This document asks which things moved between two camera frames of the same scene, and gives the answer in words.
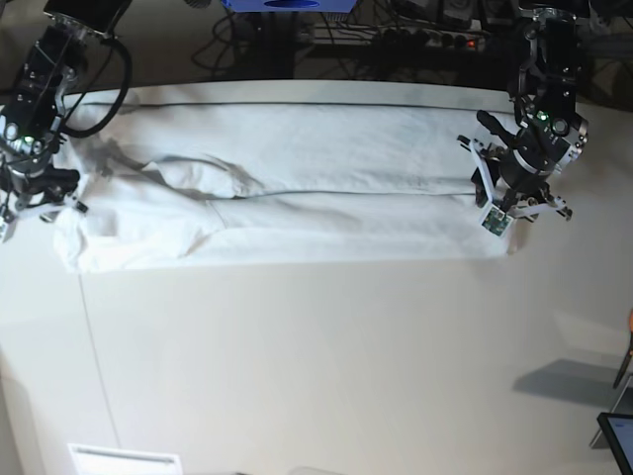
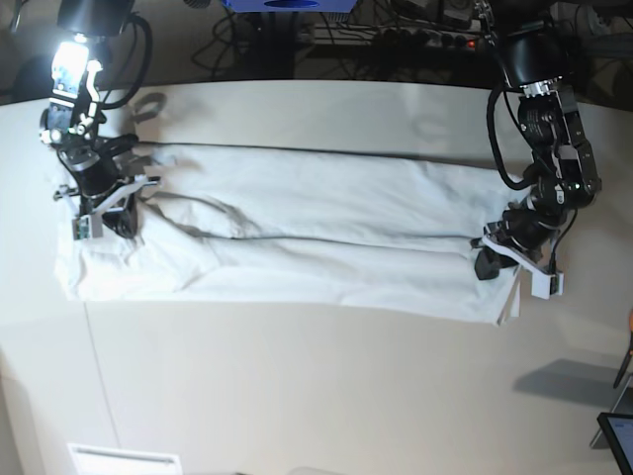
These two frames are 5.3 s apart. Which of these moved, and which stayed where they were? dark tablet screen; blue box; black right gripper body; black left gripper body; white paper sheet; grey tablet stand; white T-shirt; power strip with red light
Moved: black left gripper body; black right gripper body; white T-shirt
Stayed: white paper sheet; blue box; dark tablet screen; power strip with red light; grey tablet stand
